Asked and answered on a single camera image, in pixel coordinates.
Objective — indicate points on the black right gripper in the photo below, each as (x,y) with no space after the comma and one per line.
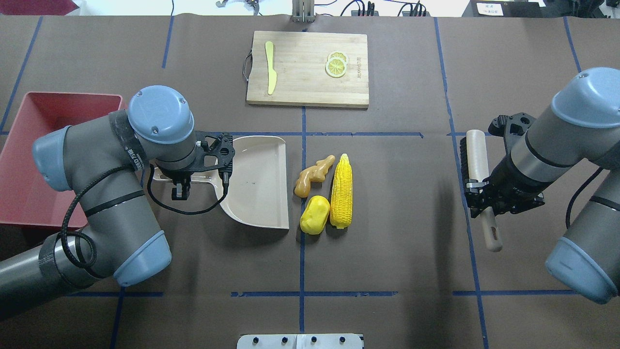
(507,179)

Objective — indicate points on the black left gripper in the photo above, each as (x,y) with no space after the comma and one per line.
(177,174)

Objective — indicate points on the beige plastic dustpan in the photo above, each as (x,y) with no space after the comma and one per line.
(257,194)

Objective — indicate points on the orange toy ginger root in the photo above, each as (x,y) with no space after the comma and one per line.
(315,173)

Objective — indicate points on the yellow toy bell pepper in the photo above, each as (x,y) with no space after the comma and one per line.
(315,215)

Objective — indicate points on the yellow toy corn cob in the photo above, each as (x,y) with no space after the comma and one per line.
(342,195)

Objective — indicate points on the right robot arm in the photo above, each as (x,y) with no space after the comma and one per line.
(580,124)

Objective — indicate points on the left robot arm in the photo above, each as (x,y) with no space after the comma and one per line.
(109,228)

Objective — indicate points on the pink plastic bin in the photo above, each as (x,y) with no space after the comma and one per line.
(32,193)

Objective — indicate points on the yellow plastic toy knife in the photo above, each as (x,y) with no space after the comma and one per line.
(271,73)

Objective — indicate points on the bamboo cutting board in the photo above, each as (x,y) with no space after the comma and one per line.
(300,59)

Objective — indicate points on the lower toy lemon slice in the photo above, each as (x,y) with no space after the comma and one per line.
(336,67)

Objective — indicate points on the toy lemon slice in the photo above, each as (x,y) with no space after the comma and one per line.
(338,54)
(336,67)

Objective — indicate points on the black box with label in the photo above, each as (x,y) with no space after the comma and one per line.
(503,8)

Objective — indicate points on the upper toy lemon slice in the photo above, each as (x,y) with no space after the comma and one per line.
(338,54)

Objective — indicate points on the red object table corner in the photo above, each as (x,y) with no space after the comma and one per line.
(37,7)

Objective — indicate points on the aluminium frame post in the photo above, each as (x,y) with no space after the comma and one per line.
(303,11)

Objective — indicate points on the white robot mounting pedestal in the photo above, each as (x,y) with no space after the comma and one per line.
(302,341)

